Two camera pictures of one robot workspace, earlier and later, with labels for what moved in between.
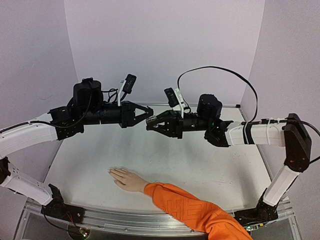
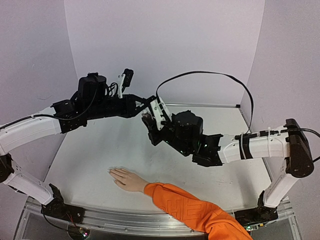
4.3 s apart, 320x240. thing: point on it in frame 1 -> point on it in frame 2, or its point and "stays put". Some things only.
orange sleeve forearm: x=207 y=216 stays put
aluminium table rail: x=190 y=105 stays put
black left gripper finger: x=148 y=112 -> x=136 y=104
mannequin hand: x=129 y=180 stays put
